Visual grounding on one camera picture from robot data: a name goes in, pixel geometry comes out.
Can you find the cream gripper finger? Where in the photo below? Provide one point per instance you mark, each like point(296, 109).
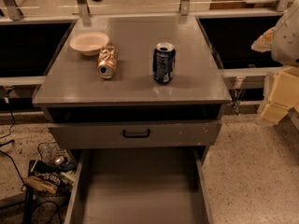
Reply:
point(281, 94)
point(264, 42)

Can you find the blue pepsi can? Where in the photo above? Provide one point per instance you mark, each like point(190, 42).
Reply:
point(164, 57)

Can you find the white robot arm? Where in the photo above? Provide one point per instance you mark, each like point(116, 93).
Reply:
point(285, 40)

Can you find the grey drawer cabinet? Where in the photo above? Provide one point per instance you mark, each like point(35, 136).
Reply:
point(73, 91)

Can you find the crushed orange soda can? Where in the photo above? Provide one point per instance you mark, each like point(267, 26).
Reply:
point(107, 62)

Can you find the open middle drawer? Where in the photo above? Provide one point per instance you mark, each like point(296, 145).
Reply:
point(163, 185)

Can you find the white bowl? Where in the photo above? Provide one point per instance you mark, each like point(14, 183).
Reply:
point(89, 43)

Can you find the clear plastic bottle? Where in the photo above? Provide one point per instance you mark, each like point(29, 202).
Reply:
point(51, 153)

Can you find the dark chip bag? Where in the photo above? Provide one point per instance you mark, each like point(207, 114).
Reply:
point(55, 174)

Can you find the wooden brush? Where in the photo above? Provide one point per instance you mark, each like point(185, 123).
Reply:
point(40, 184)

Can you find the metal bracket clamp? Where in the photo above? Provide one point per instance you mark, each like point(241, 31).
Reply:
point(237, 93)

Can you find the top drawer with black handle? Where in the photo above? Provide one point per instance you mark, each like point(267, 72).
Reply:
point(135, 134)

